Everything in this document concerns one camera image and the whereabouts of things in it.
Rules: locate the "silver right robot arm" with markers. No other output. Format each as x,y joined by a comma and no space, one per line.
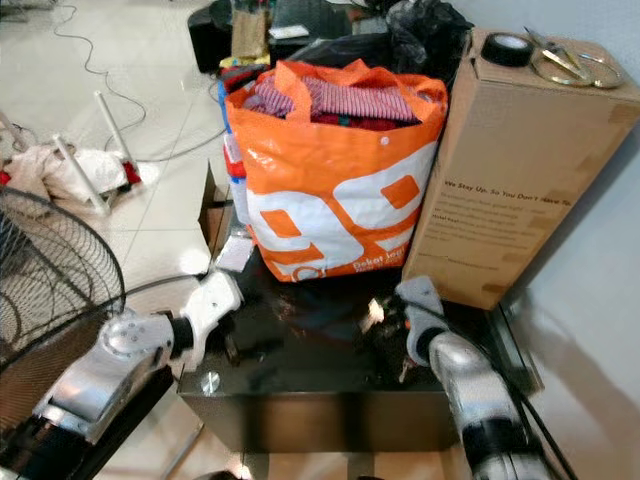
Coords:
475,385

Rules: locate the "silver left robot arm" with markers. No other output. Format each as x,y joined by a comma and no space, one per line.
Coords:
105,370

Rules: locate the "bunch of keys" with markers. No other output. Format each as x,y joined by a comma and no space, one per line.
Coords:
403,371

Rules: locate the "silver table bolt cap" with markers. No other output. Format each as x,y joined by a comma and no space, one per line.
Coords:
209,382

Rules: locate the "white paper tag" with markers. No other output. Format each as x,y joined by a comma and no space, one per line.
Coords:
234,254

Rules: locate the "black glass table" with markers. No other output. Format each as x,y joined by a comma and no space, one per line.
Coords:
320,410

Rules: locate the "small open cardboard box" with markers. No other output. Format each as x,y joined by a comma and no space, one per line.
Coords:
216,220

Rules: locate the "orange and white shopping bag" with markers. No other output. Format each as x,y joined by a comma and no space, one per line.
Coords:
330,180

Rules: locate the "tall brown cardboard box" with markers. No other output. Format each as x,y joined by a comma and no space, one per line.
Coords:
510,180

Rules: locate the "black standing fan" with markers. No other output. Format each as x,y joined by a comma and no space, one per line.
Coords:
50,290

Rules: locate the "striped clothes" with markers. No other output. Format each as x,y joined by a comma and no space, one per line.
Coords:
360,100

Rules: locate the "blue bag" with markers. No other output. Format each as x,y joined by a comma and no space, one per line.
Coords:
226,120

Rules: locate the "white pipe with red end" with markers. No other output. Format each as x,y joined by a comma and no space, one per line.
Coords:
117,135

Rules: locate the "white crumpled cloth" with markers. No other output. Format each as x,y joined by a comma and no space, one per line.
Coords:
60,170

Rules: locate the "colourful folded clothes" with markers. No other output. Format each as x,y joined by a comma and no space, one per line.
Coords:
240,78

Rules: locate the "black tape roll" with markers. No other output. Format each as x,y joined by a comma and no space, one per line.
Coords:
487,50

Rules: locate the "black plastic rubbish bag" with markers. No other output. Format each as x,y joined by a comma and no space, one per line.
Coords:
430,35

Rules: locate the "gold scissors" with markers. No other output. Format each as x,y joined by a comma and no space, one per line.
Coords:
560,66

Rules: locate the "brown paper bag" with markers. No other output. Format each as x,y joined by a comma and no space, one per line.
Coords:
250,35

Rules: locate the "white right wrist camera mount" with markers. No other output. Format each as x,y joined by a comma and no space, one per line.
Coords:
420,310

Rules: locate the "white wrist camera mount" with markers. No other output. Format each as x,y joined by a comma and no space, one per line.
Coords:
420,310
212,305

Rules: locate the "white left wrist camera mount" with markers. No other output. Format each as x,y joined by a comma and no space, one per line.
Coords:
212,305

